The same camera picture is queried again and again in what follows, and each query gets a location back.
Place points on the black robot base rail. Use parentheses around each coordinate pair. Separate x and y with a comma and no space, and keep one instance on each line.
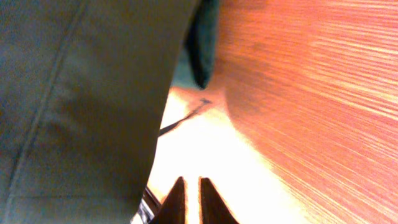
(148,208)

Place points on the green cloth garment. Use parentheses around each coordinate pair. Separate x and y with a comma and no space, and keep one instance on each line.
(83,90)

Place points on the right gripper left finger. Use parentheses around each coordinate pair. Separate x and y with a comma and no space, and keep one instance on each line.
(172,210)

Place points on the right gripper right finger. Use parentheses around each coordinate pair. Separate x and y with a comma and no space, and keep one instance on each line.
(213,208)

